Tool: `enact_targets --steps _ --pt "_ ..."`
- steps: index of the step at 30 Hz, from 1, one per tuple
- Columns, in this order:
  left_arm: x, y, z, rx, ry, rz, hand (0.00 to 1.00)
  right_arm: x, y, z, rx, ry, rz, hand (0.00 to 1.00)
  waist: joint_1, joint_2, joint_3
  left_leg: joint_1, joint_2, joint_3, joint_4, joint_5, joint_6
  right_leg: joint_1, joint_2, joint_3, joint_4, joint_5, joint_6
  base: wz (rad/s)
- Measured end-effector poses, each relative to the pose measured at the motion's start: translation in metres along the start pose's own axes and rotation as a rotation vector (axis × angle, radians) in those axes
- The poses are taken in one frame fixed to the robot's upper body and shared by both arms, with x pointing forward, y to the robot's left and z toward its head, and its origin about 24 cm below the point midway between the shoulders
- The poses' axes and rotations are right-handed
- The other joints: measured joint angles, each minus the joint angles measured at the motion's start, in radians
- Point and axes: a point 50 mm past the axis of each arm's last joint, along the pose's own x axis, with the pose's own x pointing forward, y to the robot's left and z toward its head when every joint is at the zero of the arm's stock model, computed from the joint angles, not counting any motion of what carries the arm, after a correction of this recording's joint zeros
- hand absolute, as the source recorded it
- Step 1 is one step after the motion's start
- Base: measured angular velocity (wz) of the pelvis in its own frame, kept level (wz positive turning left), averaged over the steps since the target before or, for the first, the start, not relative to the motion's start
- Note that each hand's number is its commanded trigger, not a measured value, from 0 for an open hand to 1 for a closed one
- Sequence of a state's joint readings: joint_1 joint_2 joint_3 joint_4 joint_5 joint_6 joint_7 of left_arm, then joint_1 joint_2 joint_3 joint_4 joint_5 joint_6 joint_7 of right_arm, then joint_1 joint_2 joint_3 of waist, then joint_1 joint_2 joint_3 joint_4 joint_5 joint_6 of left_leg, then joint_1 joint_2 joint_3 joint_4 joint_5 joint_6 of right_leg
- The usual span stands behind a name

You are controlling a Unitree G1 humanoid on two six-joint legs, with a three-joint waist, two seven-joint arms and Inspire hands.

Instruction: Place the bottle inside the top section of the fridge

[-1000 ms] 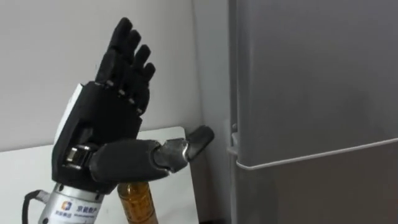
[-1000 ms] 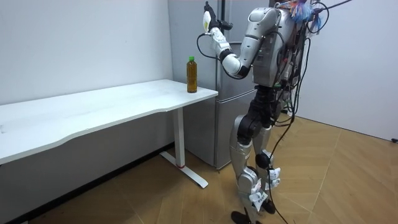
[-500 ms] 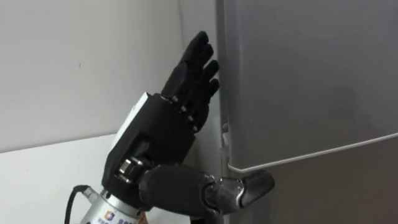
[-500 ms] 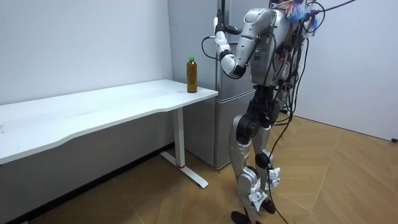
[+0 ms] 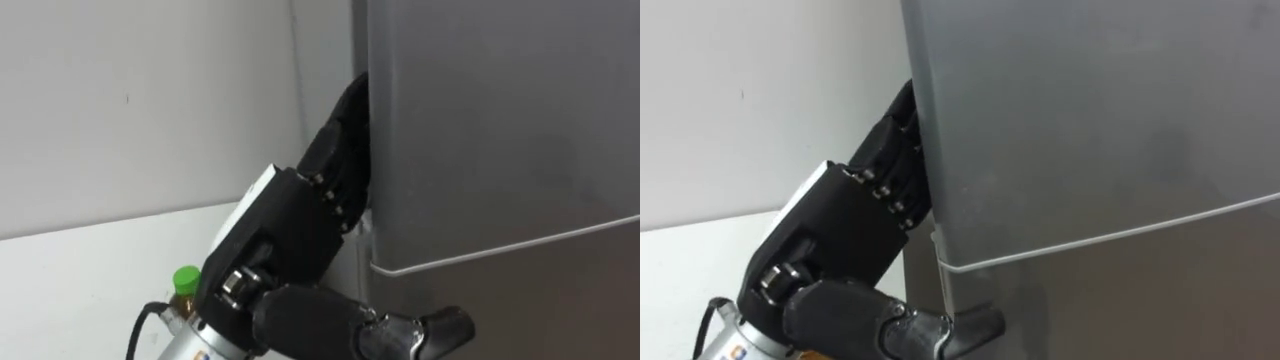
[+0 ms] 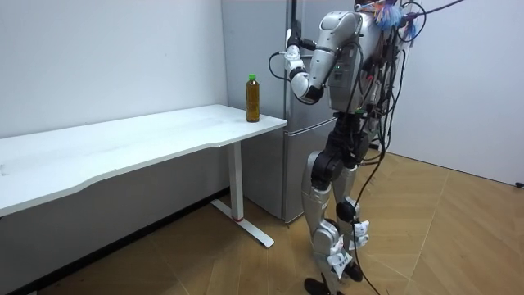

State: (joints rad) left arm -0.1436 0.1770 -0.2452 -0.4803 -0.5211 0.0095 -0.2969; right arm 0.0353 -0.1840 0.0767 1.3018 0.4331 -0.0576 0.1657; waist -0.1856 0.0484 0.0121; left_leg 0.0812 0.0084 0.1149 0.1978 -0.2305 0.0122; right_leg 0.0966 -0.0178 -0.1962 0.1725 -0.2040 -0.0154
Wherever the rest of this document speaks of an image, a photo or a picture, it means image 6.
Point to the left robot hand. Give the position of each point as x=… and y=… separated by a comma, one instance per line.
x=293, y=52

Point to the white desk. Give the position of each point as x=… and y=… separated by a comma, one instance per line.
x=123, y=139

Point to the robot legs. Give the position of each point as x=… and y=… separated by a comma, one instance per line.
x=317, y=201

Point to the robot body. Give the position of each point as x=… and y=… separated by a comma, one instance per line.
x=348, y=78

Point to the brown tea bottle green cap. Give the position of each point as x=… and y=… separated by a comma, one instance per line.
x=252, y=102

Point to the grey fridge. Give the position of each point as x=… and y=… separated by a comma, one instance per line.
x=254, y=61

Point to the grey fridge door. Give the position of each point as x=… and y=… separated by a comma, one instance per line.
x=306, y=12

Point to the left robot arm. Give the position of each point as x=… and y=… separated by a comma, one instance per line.
x=331, y=37

